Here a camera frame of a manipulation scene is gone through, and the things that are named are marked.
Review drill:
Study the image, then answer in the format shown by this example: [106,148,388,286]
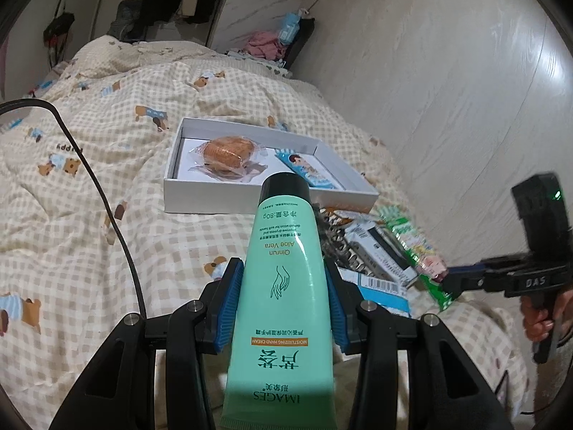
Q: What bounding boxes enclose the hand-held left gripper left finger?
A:
[47,257,245,430]

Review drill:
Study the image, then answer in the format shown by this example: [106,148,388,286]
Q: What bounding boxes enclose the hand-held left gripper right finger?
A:
[324,260,515,430]

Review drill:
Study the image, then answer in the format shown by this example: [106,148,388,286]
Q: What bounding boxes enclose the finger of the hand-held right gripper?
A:
[441,264,486,302]

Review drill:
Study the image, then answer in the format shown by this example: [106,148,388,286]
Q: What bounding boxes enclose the blue white snack bar packet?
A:
[336,266,411,321]

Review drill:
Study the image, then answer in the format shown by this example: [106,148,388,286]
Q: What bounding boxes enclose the green cartoon snack packet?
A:
[378,206,455,312]

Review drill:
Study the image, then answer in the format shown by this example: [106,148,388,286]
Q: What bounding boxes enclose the green hand cream tube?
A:
[221,172,340,430]

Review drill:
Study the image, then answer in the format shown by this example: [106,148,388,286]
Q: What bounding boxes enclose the clear grey hair clip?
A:
[316,212,365,276]

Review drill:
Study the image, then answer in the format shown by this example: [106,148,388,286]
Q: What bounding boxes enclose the grey black snack packet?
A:
[345,221,419,290]

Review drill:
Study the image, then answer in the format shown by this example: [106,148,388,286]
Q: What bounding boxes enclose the orange striped snack packet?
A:
[320,206,359,225]

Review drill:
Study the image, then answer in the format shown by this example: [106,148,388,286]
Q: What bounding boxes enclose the white cardboard box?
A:
[162,117,380,214]

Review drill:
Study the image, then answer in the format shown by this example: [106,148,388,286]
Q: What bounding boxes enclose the blue cartoon snack packet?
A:
[273,150,343,190]

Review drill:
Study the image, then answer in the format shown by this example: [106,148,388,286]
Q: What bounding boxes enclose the bread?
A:
[188,137,269,184]

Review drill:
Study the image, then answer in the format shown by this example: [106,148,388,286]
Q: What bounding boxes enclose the person's right hand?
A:
[520,292,557,344]

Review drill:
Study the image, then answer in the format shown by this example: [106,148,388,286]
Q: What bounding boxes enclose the heart print pillow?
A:
[226,49,294,77]

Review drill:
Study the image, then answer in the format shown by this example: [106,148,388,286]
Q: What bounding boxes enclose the pink cloth pile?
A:
[247,31,283,60]

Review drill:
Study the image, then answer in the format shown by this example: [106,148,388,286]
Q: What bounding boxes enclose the black chair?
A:
[284,17,316,70]

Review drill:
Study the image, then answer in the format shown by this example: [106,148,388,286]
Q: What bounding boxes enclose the blue tissue pack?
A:
[278,12,302,44]

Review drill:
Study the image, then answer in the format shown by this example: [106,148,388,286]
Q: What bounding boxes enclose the dark standing fan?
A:
[110,0,148,41]

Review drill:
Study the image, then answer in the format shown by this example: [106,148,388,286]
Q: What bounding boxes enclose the black hanging bag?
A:
[43,0,74,54]

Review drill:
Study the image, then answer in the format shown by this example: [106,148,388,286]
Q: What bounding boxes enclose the thin black cable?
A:
[490,358,540,417]

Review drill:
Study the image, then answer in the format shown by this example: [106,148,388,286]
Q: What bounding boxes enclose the thick black cable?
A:
[0,101,148,319]

